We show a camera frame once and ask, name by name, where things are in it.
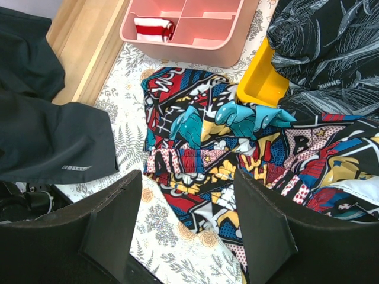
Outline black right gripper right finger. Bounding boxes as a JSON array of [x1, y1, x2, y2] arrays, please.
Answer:
[[234, 170, 378, 283]]

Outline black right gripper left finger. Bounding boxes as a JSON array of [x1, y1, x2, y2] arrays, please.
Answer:
[[1, 170, 142, 283]]

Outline colourful comic print shorts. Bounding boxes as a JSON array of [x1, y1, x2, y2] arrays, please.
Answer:
[[141, 67, 378, 283]]

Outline dark navy shorts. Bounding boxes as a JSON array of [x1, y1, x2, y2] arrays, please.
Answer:
[[1, 8, 118, 185]]

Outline black shark print shorts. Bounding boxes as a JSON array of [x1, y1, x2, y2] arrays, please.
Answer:
[[266, 1, 378, 120]]

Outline floral patterned table mat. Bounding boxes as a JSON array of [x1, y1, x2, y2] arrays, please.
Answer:
[[63, 0, 279, 284]]

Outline yellow plastic tray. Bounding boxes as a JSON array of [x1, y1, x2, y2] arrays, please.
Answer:
[[236, 38, 289, 108]]

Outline wooden clothes rack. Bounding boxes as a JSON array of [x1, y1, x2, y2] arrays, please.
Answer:
[[47, 0, 129, 106]]

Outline red white striped sock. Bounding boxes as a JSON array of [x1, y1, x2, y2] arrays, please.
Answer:
[[134, 17, 175, 43]]

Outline pink divided plastic organizer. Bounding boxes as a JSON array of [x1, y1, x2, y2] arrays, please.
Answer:
[[120, 1, 258, 67]]

